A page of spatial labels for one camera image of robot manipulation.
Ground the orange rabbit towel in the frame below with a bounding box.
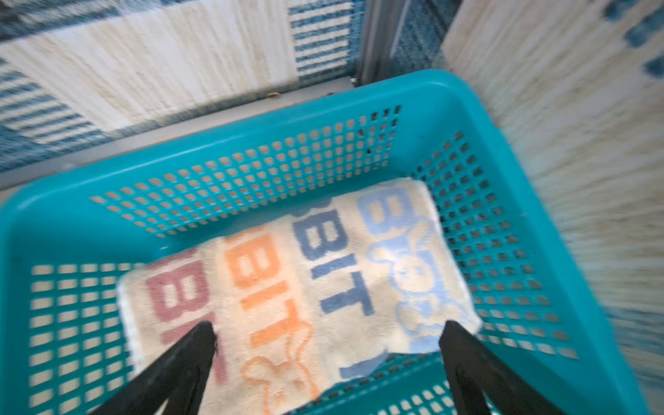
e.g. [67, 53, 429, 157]
[118, 178, 482, 414]

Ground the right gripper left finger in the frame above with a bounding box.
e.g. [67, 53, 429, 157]
[93, 321, 217, 414]

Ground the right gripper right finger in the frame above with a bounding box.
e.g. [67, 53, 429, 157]
[439, 321, 562, 414]

